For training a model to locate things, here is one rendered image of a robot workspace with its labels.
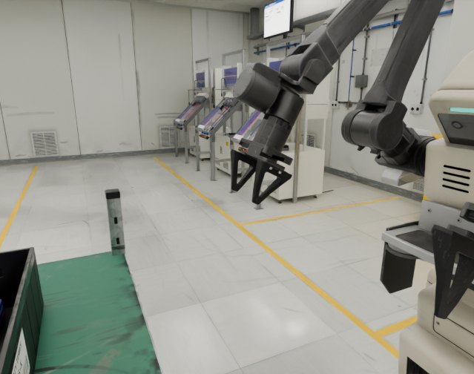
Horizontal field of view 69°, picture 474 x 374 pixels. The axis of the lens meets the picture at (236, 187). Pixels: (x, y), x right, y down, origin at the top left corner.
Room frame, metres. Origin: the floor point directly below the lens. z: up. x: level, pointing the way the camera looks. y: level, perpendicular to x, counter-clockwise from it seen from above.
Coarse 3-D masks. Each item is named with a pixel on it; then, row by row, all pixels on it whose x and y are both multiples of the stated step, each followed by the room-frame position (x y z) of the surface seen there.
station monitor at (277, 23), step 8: (280, 0) 4.19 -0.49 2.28; (288, 0) 4.05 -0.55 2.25; (264, 8) 4.52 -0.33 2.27; (272, 8) 4.35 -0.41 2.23; (280, 8) 4.18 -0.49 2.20; (288, 8) 4.05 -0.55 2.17; (264, 16) 4.52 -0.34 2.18; (272, 16) 4.34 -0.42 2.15; (280, 16) 4.18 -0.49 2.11; (288, 16) 4.04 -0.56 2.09; (264, 24) 4.52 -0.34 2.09; (272, 24) 4.34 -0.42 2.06; (280, 24) 4.17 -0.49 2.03; (288, 24) 4.04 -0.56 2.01; (264, 32) 4.51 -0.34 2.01; (272, 32) 4.33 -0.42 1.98; (280, 32) 4.17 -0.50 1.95; (288, 32) 4.03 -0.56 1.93
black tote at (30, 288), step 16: (0, 256) 0.50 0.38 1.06; (16, 256) 0.51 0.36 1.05; (32, 256) 0.50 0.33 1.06; (0, 272) 0.50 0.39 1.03; (16, 272) 0.51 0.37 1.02; (32, 272) 0.47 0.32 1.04; (0, 288) 0.50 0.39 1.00; (16, 288) 0.51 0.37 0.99; (32, 288) 0.45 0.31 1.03; (16, 304) 0.36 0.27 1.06; (32, 304) 0.43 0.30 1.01; (16, 320) 0.34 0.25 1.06; (32, 320) 0.42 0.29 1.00; (0, 336) 0.43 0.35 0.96; (16, 336) 0.33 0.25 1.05; (32, 336) 0.40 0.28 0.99; (0, 352) 0.40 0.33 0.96; (16, 352) 0.31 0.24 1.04; (32, 352) 0.38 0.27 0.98; (0, 368) 0.26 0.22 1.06; (16, 368) 0.30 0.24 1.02; (32, 368) 0.37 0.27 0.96
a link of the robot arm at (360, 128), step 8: (360, 112) 0.75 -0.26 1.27; (368, 112) 0.73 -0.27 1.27; (376, 112) 0.71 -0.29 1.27; (352, 120) 0.74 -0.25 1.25; (360, 120) 0.72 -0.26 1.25; (368, 120) 0.70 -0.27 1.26; (352, 128) 0.73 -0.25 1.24; (360, 128) 0.71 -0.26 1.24; (368, 128) 0.69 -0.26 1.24; (352, 136) 0.74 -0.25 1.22; (360, 136) 0.71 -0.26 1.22; (368, 136) 0.69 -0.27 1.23; (360, 144) 0.73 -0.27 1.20; (368, 144) 0.71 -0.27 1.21; (376, 152) 0.70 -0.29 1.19
